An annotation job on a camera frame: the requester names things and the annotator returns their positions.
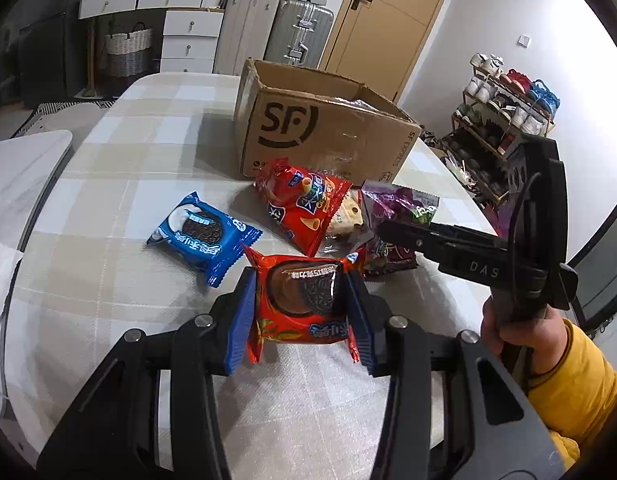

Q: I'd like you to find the white tissue paper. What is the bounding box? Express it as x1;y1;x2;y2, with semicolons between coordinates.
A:
0;239;22;322

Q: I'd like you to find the black white patterned rug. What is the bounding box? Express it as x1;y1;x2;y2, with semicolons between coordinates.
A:
10;99;118;139

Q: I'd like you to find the purple plastic bag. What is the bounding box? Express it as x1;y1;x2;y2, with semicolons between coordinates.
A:
496;195;519;241

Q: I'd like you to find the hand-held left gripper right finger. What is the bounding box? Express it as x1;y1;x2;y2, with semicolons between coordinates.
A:
345;270;572;480

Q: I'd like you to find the grey refrigerator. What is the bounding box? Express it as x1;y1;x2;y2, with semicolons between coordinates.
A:
0;10;89;107

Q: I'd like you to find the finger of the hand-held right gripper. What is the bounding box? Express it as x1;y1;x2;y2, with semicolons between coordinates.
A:
377;221;510;267
423;224;510;251

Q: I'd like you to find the wooden door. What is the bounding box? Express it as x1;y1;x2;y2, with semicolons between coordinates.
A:
319;0;460;104

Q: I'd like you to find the red chip packet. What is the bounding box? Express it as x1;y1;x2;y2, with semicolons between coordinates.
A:
253;157;354;257

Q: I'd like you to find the red cookie packet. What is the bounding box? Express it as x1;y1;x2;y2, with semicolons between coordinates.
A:
243;244;368;364

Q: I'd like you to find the white drawer dresser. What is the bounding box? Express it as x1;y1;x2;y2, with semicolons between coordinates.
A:
78;0;227;98

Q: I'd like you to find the woven laundry basket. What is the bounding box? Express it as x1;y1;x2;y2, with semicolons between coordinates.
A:
104;22;154;79

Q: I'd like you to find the person's right hand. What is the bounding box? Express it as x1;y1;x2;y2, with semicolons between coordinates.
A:
481;297;570;391

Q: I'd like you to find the blue cookie packet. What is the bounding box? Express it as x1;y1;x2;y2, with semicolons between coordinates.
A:
147;191;264;289

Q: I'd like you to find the brown cardboard box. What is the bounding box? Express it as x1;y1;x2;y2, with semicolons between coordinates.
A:
233;58;423;197

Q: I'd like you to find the beige checked tablecloth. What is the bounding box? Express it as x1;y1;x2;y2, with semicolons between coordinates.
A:
3;71;504;480

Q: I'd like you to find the white suitcase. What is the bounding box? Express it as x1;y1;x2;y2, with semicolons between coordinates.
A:
213;0;285;79

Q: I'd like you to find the purple candy packet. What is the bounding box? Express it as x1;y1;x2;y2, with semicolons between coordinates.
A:
361;180;440;279

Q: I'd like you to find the person's right forearm yellow sleeve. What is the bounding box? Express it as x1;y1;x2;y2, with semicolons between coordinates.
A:
526;319;617;472

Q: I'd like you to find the white marble side table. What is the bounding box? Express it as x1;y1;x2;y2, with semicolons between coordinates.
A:
0;129;74;441

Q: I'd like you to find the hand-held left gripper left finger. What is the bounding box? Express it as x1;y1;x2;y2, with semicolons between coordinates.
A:
36;267;258;480

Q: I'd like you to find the silver suitcase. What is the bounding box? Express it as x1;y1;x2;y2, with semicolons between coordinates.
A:
263;0;336;69

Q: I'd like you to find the wooden shoe rack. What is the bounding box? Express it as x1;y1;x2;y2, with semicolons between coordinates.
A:
441;72;557;209

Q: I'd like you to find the clear dotted cracker packet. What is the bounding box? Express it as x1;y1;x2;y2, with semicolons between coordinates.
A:
320;190;378;257

